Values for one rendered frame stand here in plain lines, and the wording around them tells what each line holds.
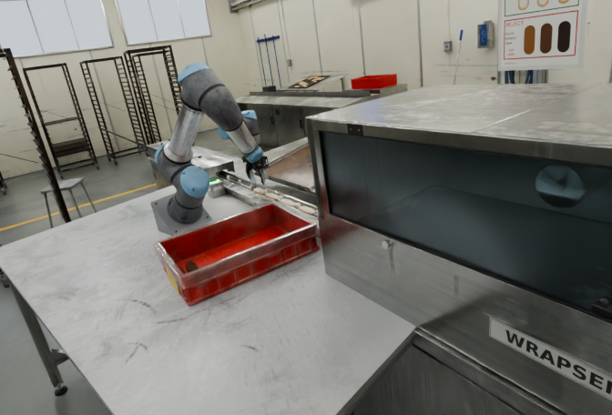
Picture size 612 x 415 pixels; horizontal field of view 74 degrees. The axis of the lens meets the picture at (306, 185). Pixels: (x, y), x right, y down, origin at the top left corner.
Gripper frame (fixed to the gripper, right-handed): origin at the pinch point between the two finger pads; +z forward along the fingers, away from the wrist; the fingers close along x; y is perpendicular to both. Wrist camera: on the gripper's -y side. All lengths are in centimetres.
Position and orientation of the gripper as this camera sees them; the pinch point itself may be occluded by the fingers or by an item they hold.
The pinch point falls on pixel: (258, 183)
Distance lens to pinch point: 198.5
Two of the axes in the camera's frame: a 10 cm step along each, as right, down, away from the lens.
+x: 8.1, -2.9, 5.2
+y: 5.8, 1.9, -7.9
